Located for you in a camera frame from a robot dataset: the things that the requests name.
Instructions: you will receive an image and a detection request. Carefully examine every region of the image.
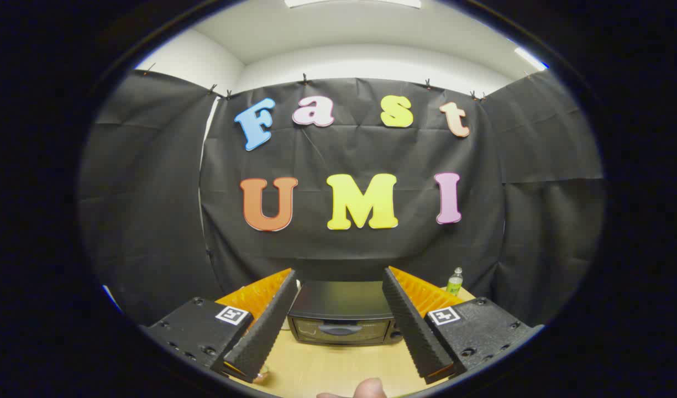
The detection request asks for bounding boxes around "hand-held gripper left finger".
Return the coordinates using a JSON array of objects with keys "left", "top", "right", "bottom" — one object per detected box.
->
[{"left": 141, "top": 268, "right": 298, "bottom": 384}]

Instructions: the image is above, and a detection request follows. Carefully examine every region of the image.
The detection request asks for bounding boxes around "black backdrop cloth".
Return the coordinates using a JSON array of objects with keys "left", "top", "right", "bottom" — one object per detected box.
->
[{"left": 78, "top": 69, "right": 605, "bottom": 327}]

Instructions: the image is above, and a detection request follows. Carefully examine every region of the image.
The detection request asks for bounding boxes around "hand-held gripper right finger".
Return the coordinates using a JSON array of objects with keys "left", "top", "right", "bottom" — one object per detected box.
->
[{"left": 382, "top": 266, "right": 543, "bottom": 385}]

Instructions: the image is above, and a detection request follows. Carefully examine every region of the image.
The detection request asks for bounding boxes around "ceiling light panel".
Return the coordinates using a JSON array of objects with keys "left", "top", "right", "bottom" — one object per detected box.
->
[{"left": 285, "top": 0, "right": 422, "bottom": 8}]

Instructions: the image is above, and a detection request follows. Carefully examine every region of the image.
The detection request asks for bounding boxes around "black toaster oven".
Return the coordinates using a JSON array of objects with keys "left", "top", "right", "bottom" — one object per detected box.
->
[{"left": 287, "top": 280, "right": 405, "bottom": 346}]

